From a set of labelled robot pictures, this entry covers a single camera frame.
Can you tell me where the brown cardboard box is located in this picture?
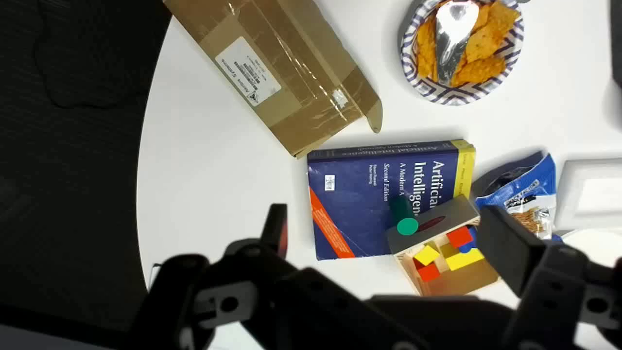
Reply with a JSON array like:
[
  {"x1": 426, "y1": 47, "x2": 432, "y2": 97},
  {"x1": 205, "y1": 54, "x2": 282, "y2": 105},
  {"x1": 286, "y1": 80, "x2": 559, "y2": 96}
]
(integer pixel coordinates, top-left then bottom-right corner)
[{"x1": 163, "y1": 0, "x2": 383, "y2": 159}]

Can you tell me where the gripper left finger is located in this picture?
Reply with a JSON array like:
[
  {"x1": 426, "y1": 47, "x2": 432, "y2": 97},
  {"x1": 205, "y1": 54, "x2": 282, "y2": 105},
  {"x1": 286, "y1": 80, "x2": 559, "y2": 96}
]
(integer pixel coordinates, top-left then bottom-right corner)
[{"x1": 130, "y1": 204, "x2": 428, "y2": 350}]

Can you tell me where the green cylinder block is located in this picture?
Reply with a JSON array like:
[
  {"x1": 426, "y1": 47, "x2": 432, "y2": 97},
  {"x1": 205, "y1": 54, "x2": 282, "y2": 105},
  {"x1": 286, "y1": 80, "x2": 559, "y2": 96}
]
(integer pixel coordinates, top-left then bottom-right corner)
[{"x1": 389, "y1": 194, "x2": 419, "y2": 237}]

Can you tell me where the white rectangular tray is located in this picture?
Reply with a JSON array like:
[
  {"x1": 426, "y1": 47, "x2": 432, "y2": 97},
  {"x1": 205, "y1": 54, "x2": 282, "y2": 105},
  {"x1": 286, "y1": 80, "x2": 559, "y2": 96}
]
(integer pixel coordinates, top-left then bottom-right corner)
[{"x1": 554, "y1": 158, "x2": 622, "y2": 232}]

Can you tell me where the wooden block box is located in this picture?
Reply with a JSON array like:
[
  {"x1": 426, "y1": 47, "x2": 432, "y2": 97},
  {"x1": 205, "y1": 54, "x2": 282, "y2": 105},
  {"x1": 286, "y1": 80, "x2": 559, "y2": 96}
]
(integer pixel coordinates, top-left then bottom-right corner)
[{"x1": 386, "y1": 194, "x2": 501, "y2": 297}]

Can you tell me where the blue hardcover book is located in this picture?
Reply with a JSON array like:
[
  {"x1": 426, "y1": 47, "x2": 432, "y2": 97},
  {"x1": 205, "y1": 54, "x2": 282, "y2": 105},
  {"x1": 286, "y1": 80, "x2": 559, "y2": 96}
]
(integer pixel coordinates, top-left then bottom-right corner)
[{"x1": 306, "y1": 140, "x2": 477, "y2": 261}]

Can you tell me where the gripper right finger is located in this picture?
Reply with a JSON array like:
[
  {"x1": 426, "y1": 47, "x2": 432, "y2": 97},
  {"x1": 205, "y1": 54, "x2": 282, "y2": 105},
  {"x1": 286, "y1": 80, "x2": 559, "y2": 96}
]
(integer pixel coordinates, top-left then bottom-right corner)
[{"x1": 478, "y1": 205, "x2": 622, "y2": 350}]

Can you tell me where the yellow cube block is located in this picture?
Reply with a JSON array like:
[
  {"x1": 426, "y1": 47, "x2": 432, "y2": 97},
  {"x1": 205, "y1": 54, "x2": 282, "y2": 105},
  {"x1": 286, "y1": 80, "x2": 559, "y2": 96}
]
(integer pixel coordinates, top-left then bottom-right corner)
[{"x1": 413, "y1": 245, "x2": 441, "y2": 266}]

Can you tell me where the blue block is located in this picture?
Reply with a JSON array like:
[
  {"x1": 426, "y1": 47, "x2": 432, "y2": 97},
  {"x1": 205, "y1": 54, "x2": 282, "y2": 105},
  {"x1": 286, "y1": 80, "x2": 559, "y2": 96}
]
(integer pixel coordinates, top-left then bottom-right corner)
[{"x1": 459, "y1": 227, "x2": 480, "y2": 254}]

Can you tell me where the white and purple paper bowl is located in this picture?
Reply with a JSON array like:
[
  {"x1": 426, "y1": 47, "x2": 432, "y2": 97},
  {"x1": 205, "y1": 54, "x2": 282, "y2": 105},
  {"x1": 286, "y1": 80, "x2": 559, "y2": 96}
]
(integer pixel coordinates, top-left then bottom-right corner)
[{"x1": 399, "y1": 0, "x2": 525, "y2": 106}]

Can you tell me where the long yellow block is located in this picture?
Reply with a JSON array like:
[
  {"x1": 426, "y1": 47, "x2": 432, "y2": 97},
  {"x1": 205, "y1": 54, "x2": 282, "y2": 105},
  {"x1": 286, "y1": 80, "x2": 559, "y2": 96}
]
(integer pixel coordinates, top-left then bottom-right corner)
[{"x1": 445, "y1": 248, "x2": 485, "y2": 272}]

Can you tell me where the red cube block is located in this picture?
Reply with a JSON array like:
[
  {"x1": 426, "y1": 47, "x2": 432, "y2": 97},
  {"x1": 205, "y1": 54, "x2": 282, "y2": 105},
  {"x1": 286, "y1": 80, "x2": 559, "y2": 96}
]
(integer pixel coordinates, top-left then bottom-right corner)
[{"x1": 446, "y1": 226, "x2": 474, "y2": 249}]

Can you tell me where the blue snack bag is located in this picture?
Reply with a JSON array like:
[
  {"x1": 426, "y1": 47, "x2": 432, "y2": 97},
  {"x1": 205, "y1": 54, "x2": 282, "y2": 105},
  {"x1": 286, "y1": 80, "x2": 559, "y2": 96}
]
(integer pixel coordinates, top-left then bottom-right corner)
[{"x1": 470, "y1": 152, "x2": 564, "y2": 242}]

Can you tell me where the grey box lid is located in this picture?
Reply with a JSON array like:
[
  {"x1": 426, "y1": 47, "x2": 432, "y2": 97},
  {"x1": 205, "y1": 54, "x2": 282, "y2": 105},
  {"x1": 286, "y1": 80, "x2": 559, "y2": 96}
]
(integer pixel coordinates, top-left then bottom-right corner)
[{"x1": 386, "y1": 194, "x2": 481, "y2": 256}]

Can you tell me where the heap of orange chips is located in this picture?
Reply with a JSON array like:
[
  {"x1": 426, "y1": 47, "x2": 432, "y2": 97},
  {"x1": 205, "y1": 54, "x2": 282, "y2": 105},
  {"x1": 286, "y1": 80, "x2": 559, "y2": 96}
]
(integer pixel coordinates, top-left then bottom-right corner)
[{"x1": 414, "y1": 0, "x2": 520, "y2": 88}]

